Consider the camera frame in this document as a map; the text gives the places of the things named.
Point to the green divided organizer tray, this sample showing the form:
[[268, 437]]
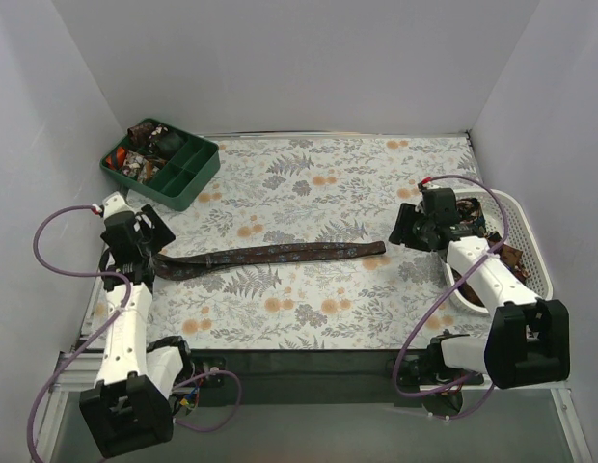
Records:
[[178, 184]]

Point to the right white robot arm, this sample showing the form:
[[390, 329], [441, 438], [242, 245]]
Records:
[[528, 342]]

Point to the rolled ties in tray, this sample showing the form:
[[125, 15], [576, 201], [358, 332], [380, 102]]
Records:
[[148, 148]]

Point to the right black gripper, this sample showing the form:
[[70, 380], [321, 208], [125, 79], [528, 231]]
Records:
[[402, 225]]

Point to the floral patterned table mat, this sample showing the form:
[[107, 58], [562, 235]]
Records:
[[298, 190]]

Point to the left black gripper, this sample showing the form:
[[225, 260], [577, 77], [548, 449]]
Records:
[[154, 227]]

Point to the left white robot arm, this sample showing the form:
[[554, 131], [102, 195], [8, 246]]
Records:
[[128, 407]]

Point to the dark floral ties in basket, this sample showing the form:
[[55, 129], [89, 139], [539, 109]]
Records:
[[471, 212]]

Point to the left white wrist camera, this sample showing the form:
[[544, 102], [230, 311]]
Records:
[[114, 204]]

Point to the brown blue floral tie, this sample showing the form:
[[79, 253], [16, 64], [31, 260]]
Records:
[[191, 267]]

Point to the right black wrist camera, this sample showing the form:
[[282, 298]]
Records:
[[439, 205]]

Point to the white perforated plastic basket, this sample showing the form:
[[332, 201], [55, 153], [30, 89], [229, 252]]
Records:
[[520, 235]]

